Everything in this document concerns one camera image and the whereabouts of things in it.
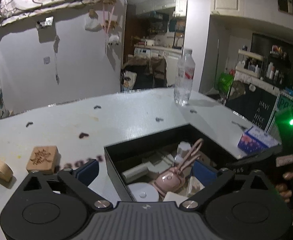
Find person's right hand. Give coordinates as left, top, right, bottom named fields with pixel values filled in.
left=275, top=172, right=293, bottom=203

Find small patterned card box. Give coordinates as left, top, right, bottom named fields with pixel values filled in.
left=187, top=176, right=205, bottom=197

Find pink small round device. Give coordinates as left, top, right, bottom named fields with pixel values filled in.
left=152, top=167, right=185, bottom=197

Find white round disc device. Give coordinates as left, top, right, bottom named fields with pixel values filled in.
left=127, top=183, right=159, bottom=202

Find clear plastic water bottle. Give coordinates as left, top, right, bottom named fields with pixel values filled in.
left=174, top=48, right=195, bottom=106

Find pink eyelash curler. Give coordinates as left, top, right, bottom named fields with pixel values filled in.
left=174, top=138, right=204, bottom=176

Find white power adapter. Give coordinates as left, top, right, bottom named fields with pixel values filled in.
left=163, top=191, right=188, bottom=205

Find rounded plain wooden block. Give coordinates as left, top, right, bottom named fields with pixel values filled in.
left=0, top=160, right=13, bottom=182

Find blue floral tissue pack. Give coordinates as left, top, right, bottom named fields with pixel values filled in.
left=238, top=126, right=280, bottom=154

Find grey white cylinder stick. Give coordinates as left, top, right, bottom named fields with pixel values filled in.
left=122, top=163, right=149, bottom=184

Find engraved wooden square block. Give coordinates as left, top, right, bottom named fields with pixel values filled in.
left=26, top=146, right=58, bottom=175

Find black storage box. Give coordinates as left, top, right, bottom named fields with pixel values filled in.
left=104, top=123, right=283, bottom=203

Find metal tweezers on table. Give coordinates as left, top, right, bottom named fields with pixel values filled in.
left=231, top=121, right=248, bottom=131

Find white ceramic jar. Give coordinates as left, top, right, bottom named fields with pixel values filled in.
left=174, top=141, right=191, bottom=164

